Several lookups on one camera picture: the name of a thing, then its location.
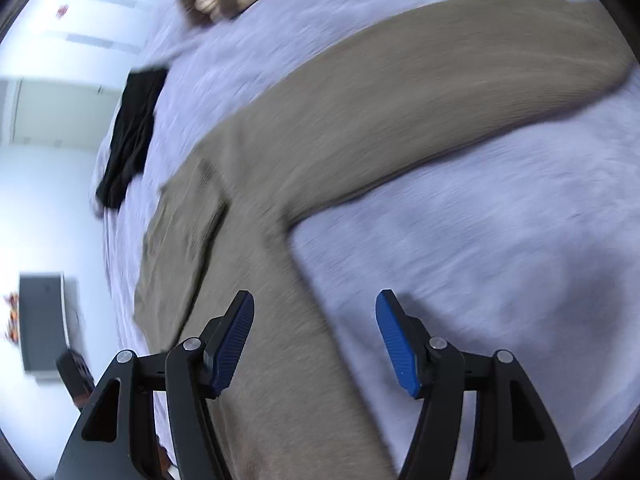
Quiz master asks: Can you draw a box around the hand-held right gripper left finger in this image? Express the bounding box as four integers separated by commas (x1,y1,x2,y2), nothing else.
55,290,256,480

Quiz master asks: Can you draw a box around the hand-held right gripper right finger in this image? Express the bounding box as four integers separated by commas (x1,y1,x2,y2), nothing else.
375,289,577,480

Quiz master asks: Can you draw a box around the taupe knit sweater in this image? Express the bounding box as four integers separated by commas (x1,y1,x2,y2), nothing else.
134,0,636,480

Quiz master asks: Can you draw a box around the lavender embossed blanket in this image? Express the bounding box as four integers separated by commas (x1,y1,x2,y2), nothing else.
90,0,640,468

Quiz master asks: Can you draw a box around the dark box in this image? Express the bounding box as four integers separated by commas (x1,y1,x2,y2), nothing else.
55,349,97,403

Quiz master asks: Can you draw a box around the grey cabinet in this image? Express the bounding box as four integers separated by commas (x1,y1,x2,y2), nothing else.
19,271,81,377

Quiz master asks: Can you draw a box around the black garment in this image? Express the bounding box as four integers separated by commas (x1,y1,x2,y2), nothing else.
95,66,170,211

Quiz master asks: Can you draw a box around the white door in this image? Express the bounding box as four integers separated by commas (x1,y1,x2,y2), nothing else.
9,77,123,147

